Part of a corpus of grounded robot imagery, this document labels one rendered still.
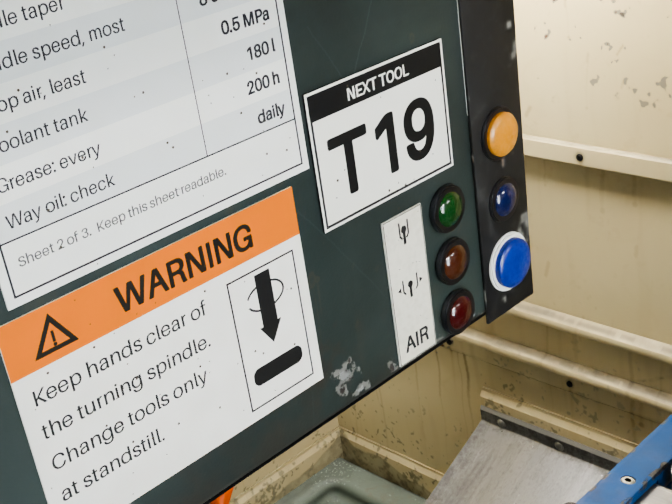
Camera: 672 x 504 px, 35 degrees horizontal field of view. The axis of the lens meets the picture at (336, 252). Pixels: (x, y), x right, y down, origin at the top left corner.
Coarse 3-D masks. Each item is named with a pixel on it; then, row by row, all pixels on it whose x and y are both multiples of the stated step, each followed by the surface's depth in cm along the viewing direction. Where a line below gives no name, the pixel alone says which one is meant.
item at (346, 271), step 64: (320, 0) 49; (384, 0) 52; (448, 0) 55; (320, 64) 50; (448, 64) 56; (128, 256) 44; (320, 256) 52; (384, 256) 56; (0, 320) 41; (320, 320) 53; (384, 320) 57; (0, 384) 41; (320, 384) 54; (0, 448) 42; (256, 448) 52
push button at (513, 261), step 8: (512, 240) 62; (520, 240) 63; (504, 248) 62; (512, 248) 62; (520, 248) 63; (528, 248) 63; (504, 256) 62; (512, 256) 62; (520, 256) 63; (528, 256) 64; (496, 264) 62; (504, 264) 62; (512, 264) 62; (520, 264) 63; (528, 264) 64; (496, 272) 62; (504, 272) 62; (512, 272) 63; (520, 272) 63; (504, 280) 62; (512, 280) 63; (520, 280) 64
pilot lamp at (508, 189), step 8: (504, 184) 61; (512, 184) 62; (504, 192) 61; (512, 192) 61; (496, 200) 61; (504, 200) 61; (512, 200) 62; (496, 208) 61; (504, 208) 61; (512, 208) 62
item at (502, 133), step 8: (504, 112) 59; (496, 120) 59; (504, 120) 59; (512, 120) 60; (488, 128) 59; (496, 128) 59; (504, 128) 59; (512, 128) 60; (488, 136) 59; (496, 136) 59; (504, 136) 59; (512, 136) 60; (488, 144) 59; (496, 144) 59; (504, 144) 60; (512, 144) 60; (496, 152) 60; (504, 152) 60
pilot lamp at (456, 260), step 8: (456, 248) 59; (464, 248) 60; (448, 256) 59; (456, 256) 59; (464, 256) 60; (448, 264) 59; (456, 264) 59; (464, 264) 60; (448, 272) 59; (456, 272) 59
